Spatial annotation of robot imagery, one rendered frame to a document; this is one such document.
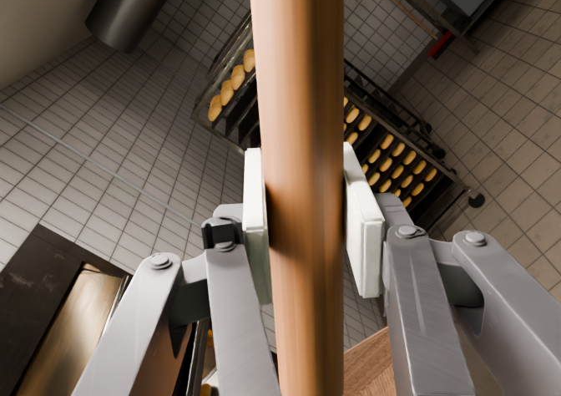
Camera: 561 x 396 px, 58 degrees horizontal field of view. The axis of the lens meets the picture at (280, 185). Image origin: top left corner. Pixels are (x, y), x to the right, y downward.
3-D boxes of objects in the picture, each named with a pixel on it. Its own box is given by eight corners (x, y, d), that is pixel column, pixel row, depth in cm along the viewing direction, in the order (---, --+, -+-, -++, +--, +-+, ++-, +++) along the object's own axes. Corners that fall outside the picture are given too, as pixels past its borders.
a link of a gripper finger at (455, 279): (396, 271, 14) (502, 264, 14) (364, 192, 19) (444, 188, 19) (394, 313, 15) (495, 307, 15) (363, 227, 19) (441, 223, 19)
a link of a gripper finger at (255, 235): (272, 307, 17) (250, 308, 17) (266, 208, 23) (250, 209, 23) (266, 227, 15) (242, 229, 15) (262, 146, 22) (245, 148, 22)
